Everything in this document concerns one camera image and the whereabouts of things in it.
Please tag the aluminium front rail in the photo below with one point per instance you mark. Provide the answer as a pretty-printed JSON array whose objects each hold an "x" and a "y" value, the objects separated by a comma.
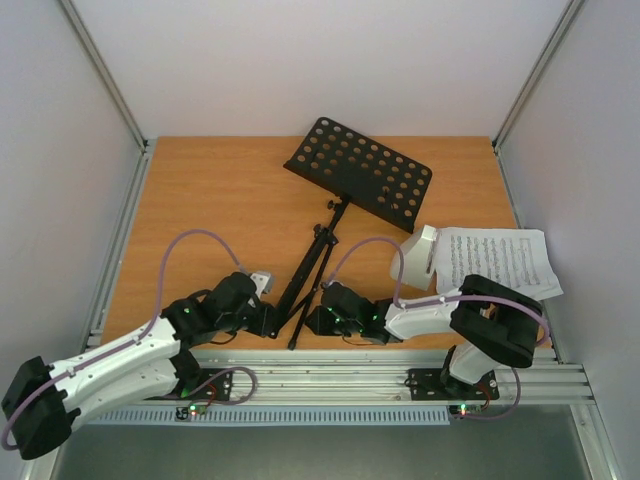
[{"x": 376, "y": 376}]

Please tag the aluminium frame rail right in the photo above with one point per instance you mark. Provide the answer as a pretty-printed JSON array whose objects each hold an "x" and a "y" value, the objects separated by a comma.
[{"x": 551, "y": 46}]

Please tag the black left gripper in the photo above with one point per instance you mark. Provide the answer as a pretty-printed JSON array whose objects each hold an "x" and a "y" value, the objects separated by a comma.
[{"x": 263, "y": 324}]

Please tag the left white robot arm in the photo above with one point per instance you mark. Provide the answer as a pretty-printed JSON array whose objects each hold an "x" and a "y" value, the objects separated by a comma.
[{"x": 46, "y": 402}]

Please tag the black tripod music stand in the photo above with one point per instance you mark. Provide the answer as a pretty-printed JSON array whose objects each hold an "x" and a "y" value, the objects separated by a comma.
[{"x": 359, "y": 171}]

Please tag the sheet music page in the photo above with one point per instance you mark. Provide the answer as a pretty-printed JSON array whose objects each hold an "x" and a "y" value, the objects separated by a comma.
[{"x": 515, "y": 258}]

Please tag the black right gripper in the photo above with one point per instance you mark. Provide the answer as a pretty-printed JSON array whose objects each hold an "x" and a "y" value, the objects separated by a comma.
[{"x": 317, "y": 321}]

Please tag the grey slotted cable duct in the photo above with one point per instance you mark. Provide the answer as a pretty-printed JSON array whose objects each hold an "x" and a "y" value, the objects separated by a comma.
[{"x": 268, "y": 416}]

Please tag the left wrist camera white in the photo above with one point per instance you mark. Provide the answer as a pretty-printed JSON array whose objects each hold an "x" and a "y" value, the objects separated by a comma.
[{"x": 263, "y": 281}]

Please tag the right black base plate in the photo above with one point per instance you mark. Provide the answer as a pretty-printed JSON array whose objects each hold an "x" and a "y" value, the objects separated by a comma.
[{"x": 426, "y": 384}]

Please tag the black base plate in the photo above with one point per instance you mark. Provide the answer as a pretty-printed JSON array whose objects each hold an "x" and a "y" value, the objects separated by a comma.
[
  {"x": 426, "y": 384},
  {"x": 208, "y": 383}
]

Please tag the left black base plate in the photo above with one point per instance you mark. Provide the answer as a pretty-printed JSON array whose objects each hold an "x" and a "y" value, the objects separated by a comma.
[{"x": 208, "y": 383}]

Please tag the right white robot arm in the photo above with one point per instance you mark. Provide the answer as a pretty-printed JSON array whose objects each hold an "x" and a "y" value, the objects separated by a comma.
[{"x": 499, "y": 325}]

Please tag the white metronome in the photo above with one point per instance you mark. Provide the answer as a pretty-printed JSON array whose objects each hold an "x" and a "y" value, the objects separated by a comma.
[{"x": 418, "y": 253}]

